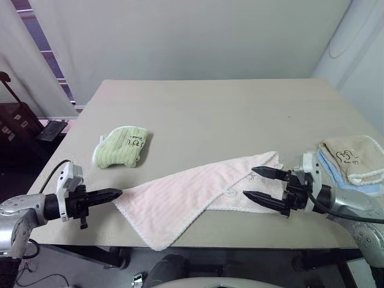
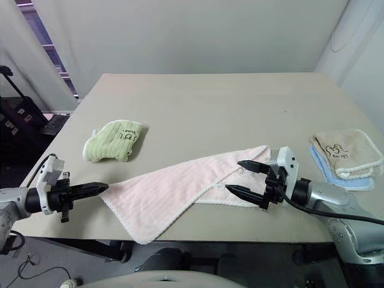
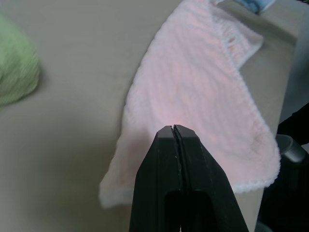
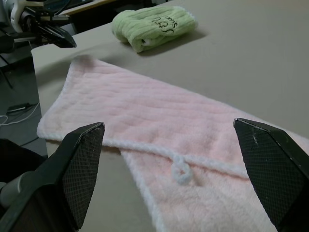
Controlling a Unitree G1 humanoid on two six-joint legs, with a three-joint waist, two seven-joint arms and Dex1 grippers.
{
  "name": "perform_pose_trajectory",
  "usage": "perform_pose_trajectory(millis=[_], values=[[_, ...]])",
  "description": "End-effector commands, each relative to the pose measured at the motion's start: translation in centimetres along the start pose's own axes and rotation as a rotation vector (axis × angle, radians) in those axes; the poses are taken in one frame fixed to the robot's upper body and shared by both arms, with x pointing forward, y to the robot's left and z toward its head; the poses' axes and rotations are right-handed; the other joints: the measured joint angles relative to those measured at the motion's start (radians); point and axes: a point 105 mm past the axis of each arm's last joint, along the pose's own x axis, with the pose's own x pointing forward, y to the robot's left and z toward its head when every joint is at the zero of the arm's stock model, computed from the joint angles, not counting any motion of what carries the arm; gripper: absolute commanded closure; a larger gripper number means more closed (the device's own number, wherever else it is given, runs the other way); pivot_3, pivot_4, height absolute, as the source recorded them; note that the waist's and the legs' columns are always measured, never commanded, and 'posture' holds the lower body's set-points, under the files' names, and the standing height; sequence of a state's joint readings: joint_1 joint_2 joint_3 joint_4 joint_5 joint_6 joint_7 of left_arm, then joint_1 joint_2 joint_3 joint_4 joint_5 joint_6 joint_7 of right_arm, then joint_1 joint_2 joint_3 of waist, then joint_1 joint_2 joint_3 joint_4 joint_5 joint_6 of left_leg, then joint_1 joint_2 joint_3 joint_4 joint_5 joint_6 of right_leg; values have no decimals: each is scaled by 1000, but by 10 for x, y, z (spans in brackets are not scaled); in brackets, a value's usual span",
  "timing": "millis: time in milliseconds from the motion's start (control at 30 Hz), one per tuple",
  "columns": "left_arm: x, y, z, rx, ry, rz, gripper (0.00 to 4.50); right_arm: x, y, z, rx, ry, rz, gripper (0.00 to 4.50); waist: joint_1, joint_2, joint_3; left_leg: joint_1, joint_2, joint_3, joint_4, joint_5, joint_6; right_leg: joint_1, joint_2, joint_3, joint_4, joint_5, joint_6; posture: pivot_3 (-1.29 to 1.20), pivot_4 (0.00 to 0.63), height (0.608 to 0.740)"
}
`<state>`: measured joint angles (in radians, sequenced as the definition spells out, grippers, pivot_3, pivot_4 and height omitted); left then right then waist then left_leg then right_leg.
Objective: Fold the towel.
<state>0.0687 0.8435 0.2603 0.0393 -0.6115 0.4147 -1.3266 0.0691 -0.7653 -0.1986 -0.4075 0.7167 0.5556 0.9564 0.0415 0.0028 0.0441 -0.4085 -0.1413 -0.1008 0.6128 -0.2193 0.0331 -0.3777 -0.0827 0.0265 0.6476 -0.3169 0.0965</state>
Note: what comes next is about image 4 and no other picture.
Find white floor cable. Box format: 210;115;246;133
0;101;41;127

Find pink fluffy towel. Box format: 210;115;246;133
36;57;309;232

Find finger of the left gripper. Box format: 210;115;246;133
51;25;77;48
37;26;73;48

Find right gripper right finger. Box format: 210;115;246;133
233;117;309;232

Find green ribbed towel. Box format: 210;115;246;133
111;5;199;53

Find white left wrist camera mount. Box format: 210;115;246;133
10;0;26;33

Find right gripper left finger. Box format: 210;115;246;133
0;122;106;232

